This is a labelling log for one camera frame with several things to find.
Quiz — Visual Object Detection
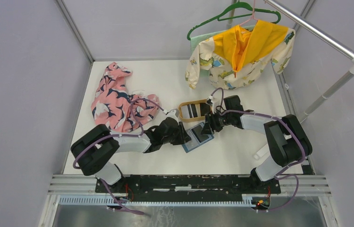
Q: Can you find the metal clothes rack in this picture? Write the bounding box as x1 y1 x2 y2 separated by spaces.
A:
226 0 354 124

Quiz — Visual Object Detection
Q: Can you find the green plastic hanger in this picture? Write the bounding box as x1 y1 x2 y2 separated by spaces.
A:
186 1 282 41

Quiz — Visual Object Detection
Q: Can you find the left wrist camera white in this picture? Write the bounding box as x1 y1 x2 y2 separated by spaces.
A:
163 109 179 122

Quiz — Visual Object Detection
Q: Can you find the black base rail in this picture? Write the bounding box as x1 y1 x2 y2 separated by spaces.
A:
110 175 281 202

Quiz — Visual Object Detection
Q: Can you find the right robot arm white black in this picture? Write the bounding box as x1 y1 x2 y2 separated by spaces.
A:
201 95 312 193

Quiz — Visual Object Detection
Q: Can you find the grey striped credit card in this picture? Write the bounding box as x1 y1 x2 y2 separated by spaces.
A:
187 104 198 118

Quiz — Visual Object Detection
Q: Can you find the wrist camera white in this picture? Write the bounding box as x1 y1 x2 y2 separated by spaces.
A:
163 109 179 122
206 95 221 114

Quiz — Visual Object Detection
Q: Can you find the white plastic bracket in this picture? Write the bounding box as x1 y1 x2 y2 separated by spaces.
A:
253 144 269 160

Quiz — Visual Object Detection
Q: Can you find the white toothed cable duct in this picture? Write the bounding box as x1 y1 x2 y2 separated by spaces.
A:
58 195 254 208

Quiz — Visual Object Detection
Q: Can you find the dinosaur print yellow lined jacket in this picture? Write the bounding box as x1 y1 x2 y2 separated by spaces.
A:
185 20 296 90

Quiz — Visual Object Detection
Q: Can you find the black credit card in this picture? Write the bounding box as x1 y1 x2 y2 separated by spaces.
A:
192 124 210 143

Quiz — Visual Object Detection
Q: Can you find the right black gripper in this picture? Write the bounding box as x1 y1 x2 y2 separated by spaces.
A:
200 109 232 135

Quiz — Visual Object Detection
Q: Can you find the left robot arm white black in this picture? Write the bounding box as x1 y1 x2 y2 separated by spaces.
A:
70 117 191 193

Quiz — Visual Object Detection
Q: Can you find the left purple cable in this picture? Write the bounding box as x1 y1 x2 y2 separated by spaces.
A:
72 97 170 216

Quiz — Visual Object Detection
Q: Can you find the pink shark print garment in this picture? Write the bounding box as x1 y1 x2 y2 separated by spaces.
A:
91 62 160 132

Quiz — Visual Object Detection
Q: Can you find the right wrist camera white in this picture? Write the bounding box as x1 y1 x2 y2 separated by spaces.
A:
206 95 221 114

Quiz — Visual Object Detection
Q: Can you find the pink wire hanger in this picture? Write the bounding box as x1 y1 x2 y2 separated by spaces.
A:
239 0 257 35

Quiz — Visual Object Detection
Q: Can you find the blue leather card holder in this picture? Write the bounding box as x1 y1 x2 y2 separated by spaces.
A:
182 122 214 153

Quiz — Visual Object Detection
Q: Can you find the light green cloth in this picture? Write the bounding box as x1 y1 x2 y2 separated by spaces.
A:
190 25 260 65

